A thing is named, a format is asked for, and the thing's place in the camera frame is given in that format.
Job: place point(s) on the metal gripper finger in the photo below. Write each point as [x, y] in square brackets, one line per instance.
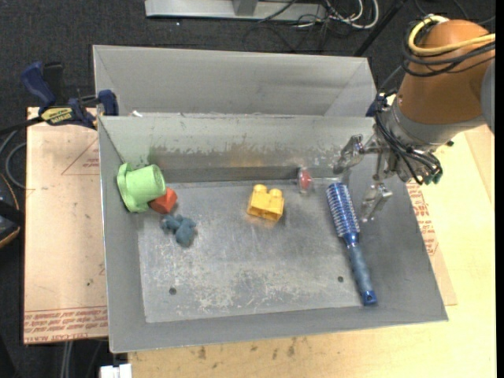
[348, 156]
[374, 201]

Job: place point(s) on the blue hairbrush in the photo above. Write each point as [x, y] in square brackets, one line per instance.
[346, 215]

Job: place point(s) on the clear glass with red inside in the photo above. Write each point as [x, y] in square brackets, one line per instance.
[304, 180]

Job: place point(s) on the yellow toy brick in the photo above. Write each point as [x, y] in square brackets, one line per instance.
[265, 205]

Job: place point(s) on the grey metal bin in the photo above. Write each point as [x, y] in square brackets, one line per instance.
[252, 266]

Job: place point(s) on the blue-grey toy animal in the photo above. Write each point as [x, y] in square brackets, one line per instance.
[182, 228]

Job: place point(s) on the red-orange angular block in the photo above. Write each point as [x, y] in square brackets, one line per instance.
[165, 203]

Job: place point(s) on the green plastic cup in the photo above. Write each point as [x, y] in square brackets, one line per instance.
[139, 187]

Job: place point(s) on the brown cardboard board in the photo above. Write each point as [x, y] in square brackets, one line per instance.
[63, 219]

